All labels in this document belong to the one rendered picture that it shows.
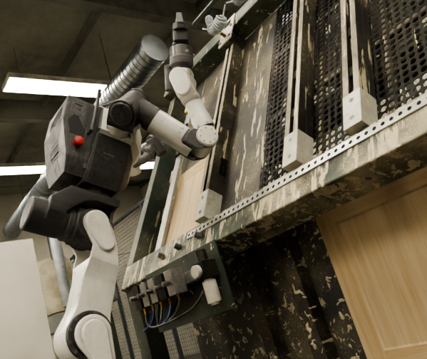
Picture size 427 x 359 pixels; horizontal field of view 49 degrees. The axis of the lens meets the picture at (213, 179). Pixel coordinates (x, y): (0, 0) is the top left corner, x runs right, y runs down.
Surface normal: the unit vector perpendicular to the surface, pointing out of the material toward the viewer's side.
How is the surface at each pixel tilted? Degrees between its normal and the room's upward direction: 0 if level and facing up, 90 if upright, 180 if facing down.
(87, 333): 90
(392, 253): 90
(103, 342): 90
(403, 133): 60
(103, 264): 111
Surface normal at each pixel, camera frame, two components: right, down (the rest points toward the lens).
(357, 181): -0.14, 0.81
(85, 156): 0.58, -0.40
